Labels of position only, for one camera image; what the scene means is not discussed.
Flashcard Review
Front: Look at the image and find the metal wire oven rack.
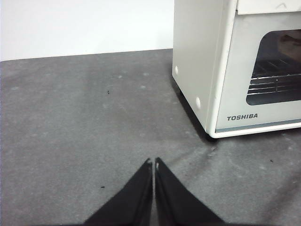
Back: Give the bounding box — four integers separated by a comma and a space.
246, 58, 301, 97

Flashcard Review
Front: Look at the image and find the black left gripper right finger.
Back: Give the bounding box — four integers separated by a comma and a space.
153, 157, 224, 226

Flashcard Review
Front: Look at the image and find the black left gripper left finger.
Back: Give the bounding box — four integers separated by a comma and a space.
82, 157, 153, 226

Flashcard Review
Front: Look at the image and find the oven door with brown handle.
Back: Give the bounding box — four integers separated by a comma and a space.
214, 0, 301, 139

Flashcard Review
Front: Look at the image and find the white toaster oven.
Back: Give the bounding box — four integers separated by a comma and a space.
171, 0, 301, 139

